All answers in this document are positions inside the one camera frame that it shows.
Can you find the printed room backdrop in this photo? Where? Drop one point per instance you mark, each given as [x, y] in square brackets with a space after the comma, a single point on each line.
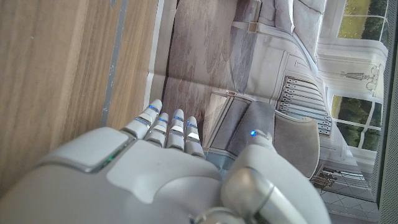
[217, 46]

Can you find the grey perforated panel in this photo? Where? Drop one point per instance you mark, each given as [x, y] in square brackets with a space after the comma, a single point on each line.
[390, 124]

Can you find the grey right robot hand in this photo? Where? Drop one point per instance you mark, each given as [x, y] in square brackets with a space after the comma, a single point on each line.
[140, 180]

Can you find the grey tape table outline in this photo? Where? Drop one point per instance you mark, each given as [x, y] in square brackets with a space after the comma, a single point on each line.
[115, 62]

